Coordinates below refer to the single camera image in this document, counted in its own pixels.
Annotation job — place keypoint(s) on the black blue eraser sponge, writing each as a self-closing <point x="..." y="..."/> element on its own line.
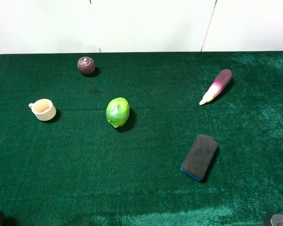
<point x="199" y="157"/>

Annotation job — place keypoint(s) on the grey object bottom right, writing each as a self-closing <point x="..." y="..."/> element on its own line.
<point x="273" y="220"/>

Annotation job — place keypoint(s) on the green toy lemon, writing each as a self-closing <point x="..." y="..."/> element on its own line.
<point x="117" y="112"/>

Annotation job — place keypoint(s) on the dark purple ball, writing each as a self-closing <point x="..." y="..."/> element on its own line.
<point x="86" y="65"/>

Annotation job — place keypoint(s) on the green velvet table cloth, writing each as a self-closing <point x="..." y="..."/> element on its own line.
<point x="78" y="170"/>

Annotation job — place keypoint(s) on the purple white toy radish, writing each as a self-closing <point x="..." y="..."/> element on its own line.
<point x="220" y="82"/>

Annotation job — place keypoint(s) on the cream plastic cup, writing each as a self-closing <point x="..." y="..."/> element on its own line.
<point x="43" y="109"/>

